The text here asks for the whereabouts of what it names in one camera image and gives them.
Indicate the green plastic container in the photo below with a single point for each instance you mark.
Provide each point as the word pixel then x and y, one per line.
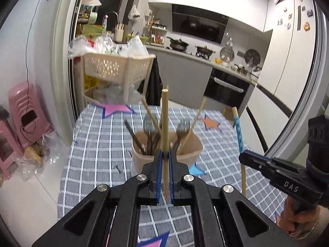
pixel 92 28

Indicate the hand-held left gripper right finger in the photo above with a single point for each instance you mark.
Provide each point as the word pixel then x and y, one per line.
pixel 171 177

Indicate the grey lower kitchen cabinet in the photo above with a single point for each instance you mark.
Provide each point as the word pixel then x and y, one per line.
pixel 180 77

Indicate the grey checked tablecloth with stars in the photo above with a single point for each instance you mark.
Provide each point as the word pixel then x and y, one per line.
pixel 97 146

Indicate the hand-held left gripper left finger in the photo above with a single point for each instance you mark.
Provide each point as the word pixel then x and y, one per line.
pixel 159 175

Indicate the dark fuzzy cloth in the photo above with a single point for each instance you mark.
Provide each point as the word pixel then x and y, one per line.
pixel 3 113

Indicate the white fridge with magnets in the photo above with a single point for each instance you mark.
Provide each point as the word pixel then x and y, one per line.
pixel 290 56

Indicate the round metal steamer rack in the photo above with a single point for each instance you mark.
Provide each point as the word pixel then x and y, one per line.
pixel 227 54

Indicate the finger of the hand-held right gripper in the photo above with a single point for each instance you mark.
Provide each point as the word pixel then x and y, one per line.
pixel 253 159

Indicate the beige plastic utensil holder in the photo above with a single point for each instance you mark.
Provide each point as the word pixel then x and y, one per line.
pixel 187 157

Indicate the blue patterned bamboo chopstick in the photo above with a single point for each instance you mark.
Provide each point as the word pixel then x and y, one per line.
pixel 238 131

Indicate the white countertop chopstick holder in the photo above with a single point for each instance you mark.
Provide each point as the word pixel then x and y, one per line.
pixel 119 34

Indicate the hanging white plastic bag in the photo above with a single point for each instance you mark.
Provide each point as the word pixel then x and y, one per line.
pixel 133 12

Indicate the chrome kitchen faucet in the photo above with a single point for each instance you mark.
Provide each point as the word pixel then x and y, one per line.
pixel 113 12

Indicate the white spice rack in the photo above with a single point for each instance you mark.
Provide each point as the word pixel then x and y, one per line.
pixel 159 34

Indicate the black hanging cloth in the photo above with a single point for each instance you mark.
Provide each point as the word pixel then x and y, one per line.
pixel 154 82

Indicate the white sliding door frame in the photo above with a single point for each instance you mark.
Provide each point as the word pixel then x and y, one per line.
pixel 64 43

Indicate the black wok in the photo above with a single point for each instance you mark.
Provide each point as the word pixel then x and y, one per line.
pixel 178 45
pixel 205 51

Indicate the pink plastic stool stack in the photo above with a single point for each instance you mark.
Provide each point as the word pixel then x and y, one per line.
pixel 18 97

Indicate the person's right hand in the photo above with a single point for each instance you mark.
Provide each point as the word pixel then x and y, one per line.
pixel 300 223

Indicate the clear plastic bag with vegetables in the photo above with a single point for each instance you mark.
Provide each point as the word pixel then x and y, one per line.
pixel 36 154

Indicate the crumpled clear plastic bags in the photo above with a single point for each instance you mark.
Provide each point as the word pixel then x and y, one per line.
pixel 102 43
pixel 113 95

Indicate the black range hood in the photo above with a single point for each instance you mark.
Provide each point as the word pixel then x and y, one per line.
pixel 198 23

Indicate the black built-in oven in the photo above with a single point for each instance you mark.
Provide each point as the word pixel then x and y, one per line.
pixel 226 90

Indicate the beige perforated basket rack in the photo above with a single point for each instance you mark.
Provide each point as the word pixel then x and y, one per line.
pixel 102 65

